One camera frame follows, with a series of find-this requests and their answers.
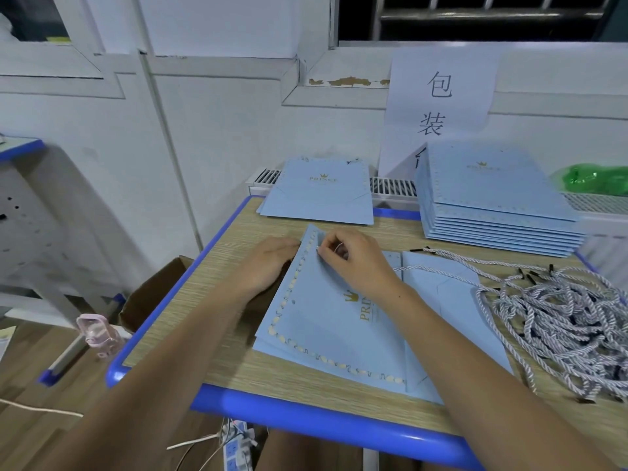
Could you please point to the person's left hand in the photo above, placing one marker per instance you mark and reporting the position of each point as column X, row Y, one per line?
column 263, row 268

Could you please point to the person's right hand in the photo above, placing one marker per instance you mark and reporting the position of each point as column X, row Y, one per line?
column 361, row 265

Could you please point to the crown-print light blue paper bag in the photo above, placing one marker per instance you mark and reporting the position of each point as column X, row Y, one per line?
column 324, row 328
column 319, row 191

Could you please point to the stack of blue paper bags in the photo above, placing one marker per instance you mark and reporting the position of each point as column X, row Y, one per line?
column 496, row 186

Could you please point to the person's right forearm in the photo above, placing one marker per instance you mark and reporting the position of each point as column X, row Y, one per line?
column 491, row 387

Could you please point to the person's left forearm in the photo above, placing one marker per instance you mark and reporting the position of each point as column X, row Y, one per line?
column 147, row 387

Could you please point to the person's leg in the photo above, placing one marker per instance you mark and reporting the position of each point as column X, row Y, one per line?
column 309, row 454

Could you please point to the blue-edged wooden desk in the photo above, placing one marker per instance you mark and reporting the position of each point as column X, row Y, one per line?
column 245, row 220

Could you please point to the brown cardboard box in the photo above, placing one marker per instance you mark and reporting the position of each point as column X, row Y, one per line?
column 152, row 294

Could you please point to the pink water bottle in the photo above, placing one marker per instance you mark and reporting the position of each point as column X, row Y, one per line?
column 101, row 336

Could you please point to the white paper sign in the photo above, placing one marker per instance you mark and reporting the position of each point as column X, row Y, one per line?
column 437, row 103

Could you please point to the white power strip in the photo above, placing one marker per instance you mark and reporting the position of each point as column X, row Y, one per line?
column 238, row 446

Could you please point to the grey metal desk blue edge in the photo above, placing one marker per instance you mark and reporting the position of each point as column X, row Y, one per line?
column 39, row 230

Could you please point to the green plastic bottle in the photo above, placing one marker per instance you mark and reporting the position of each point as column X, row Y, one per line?
column 599, row 179

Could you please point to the white paper sheet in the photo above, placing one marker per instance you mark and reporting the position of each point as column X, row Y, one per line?
column 6, row 343

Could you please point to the metal window grille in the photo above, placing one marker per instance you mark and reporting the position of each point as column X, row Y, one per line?
column 491, row 14

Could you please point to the white framed window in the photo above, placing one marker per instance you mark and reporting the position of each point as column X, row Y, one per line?
column 49, row 34

